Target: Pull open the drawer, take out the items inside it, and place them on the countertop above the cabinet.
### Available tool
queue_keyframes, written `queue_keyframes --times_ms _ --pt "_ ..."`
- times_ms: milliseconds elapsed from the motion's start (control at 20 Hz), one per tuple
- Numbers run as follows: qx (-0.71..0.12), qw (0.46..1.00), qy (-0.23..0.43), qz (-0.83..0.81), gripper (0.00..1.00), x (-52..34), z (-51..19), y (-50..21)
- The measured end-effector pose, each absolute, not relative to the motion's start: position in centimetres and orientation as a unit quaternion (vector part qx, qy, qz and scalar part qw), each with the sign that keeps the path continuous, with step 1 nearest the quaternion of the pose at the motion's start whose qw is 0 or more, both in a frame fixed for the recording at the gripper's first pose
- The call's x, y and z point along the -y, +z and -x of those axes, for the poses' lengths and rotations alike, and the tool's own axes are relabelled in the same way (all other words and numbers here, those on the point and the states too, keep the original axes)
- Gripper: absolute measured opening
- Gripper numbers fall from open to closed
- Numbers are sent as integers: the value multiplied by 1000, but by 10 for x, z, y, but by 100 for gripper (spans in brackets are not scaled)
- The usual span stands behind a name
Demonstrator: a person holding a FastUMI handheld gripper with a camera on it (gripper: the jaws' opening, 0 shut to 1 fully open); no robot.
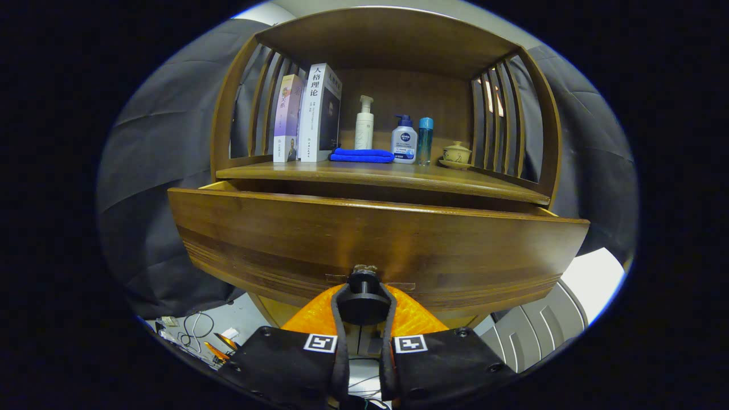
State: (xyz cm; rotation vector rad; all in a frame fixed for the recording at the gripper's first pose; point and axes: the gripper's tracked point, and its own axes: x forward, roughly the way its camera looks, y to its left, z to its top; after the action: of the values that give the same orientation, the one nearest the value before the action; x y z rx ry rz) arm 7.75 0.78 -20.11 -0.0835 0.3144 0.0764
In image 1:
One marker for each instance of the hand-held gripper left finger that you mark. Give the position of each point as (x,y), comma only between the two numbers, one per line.
(285,364)

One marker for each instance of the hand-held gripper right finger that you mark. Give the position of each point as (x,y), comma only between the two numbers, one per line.
(444,364)

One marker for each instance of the black drawer knob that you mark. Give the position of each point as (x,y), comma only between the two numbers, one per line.
(364,304)

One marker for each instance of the wooden drawer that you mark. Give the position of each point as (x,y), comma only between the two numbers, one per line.
(342,239)

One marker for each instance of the wooden countertop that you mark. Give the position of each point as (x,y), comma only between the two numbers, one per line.
(370,173)

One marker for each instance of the wooden cabinet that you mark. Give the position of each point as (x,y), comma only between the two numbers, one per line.
(398,40)

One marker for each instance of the grey ridged panel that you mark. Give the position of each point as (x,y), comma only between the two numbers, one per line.
(535,324)

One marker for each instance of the white board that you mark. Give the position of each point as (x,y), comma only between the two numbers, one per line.
(592,279)

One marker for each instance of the ceramic lidded teacup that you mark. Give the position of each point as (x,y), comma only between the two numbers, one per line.
(457,155)

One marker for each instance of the blue folded cloth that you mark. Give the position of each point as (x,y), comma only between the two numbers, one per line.
(361,155)

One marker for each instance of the teal bottle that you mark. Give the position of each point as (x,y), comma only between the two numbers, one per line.
(425,142)

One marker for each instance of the white bottle with blue cap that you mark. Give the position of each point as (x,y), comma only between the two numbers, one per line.
(404,142)

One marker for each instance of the black backdrop cloth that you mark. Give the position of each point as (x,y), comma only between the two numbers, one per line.
(159,171)

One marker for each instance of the purple book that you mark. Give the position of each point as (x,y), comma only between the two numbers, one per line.
(286,119)

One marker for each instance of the white pump bottle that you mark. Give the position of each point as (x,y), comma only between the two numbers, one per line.
(364,128)

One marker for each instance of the white book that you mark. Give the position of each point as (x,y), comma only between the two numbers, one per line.
(313,114)

